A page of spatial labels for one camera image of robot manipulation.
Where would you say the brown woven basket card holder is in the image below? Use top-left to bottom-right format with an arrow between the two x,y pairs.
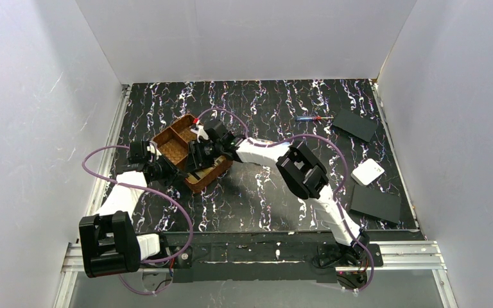
152,114 -> 233,194

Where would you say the yellow VIP card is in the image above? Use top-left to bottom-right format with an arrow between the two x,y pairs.
186,156 -> 227,183

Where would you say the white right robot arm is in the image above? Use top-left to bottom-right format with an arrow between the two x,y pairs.
186,119 -> 368,257

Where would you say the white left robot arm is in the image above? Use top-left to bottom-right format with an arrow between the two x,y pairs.
79,141 -> 193,278

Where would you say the blue red screwdriver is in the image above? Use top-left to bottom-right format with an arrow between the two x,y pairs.
295,116 -> 333,122

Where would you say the black flat box far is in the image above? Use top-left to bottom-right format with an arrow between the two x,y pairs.
332,110 -> 378,142

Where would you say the black flat box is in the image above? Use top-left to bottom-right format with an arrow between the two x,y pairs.
332,110 -> 378,142
350,185 -> 401,225

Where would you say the white small box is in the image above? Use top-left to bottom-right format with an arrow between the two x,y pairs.
351,158 -> 385,186

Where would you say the black flat box near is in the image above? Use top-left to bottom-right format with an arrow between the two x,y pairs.
350,185 -> 401,225

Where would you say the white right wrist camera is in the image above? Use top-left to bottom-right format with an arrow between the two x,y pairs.
190,120 -> 210,142

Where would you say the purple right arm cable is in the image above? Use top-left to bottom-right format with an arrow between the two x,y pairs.
195,107 -> 376,293

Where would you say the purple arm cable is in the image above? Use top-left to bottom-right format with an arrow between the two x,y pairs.
82,144 -> 195,296
195,107 -> 376,293

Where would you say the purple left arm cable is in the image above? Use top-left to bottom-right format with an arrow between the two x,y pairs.
82,144 -> 195,296

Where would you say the aluminium frame rail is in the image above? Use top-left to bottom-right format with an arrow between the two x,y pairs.
53,241 -> 458,307

